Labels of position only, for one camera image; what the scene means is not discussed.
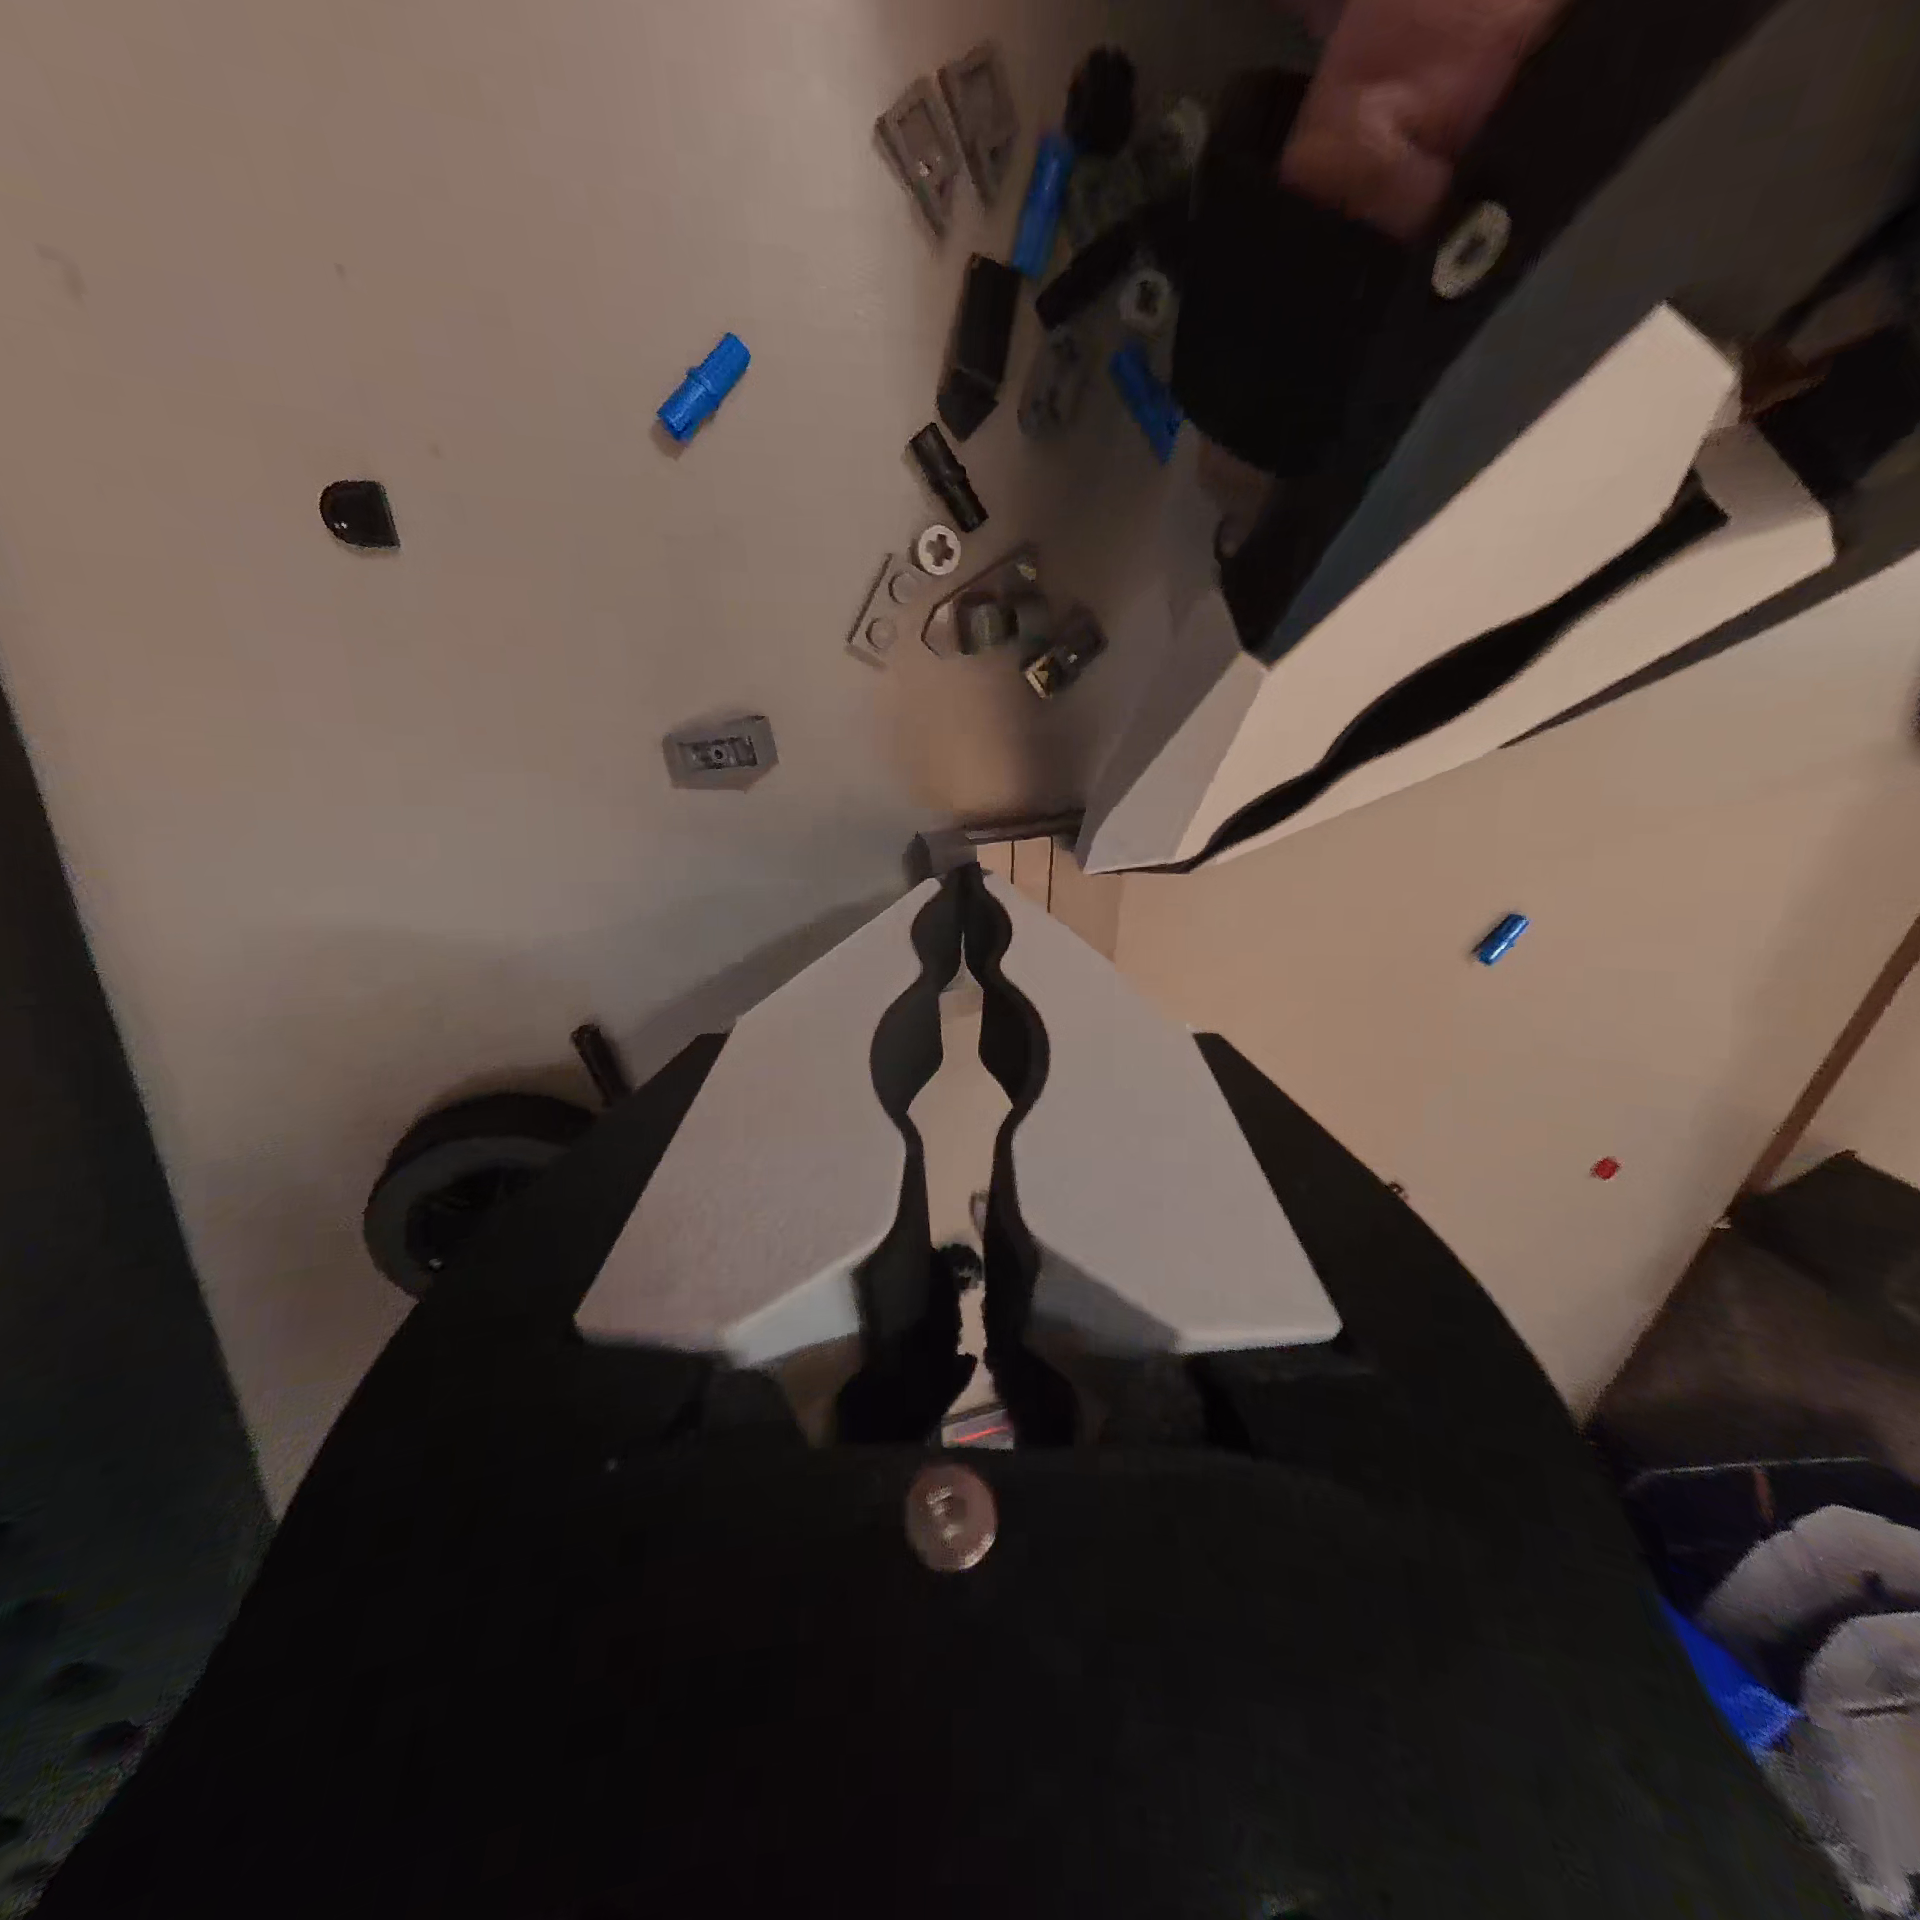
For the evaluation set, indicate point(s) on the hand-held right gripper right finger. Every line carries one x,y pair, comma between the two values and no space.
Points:
1171,1200

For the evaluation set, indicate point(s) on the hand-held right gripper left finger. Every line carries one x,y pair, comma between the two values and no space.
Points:
751,1200

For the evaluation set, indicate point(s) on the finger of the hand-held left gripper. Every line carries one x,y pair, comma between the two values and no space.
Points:
1469,524
1681,599

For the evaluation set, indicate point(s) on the grey lego tile assembly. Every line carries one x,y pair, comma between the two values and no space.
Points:
1036,861

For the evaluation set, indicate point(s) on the dark grey lego axle pin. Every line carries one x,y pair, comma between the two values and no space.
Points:
595,1059

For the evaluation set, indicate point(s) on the black lego gear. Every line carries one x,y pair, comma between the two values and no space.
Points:
955,1267

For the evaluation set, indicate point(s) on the black lego wheel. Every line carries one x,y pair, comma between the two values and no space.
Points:
451,1185

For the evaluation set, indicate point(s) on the grey lego slope brick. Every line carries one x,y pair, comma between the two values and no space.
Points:
720,751

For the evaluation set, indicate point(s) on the pile of small lego pieces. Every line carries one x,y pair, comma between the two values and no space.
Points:
1042,201

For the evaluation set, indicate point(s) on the black lego set box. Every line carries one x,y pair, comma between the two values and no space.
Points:
1756,1320

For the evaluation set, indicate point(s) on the small black round lego piece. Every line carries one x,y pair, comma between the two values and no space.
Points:
359,515

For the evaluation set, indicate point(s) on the person's left hand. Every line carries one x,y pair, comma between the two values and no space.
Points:
1411,89

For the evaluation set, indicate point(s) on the grey tile with orange stripe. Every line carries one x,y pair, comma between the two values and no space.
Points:
984,1434

